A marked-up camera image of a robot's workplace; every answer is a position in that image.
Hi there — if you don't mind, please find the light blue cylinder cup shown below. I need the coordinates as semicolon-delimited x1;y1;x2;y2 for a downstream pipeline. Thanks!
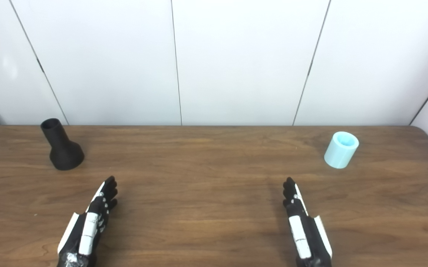
324;131;359;169

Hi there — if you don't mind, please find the black funnel-shaped nozzle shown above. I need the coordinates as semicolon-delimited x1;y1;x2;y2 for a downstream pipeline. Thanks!
40;118;85;171

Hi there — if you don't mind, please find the black and white right hand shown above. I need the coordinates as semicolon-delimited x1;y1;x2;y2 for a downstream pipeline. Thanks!
283;177;333;267

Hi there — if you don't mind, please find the black and white left hand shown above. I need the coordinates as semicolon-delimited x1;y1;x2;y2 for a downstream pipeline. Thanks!
57;176;118;267

